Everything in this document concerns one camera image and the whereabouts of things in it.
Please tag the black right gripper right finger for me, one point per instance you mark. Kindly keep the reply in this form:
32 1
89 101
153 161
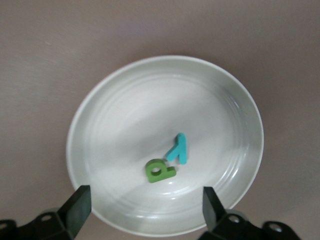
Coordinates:
212 212

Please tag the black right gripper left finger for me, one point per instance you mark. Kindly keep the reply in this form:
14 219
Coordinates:
75 212

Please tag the green letter p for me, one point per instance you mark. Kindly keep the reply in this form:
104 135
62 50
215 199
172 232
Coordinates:
163 173

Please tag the teal letter y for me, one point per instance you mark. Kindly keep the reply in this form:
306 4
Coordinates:
182 150

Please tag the beige brown plate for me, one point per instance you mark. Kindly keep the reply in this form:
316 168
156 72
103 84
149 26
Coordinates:
155 105

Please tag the brown paper table cover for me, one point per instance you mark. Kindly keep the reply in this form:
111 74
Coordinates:
50 50

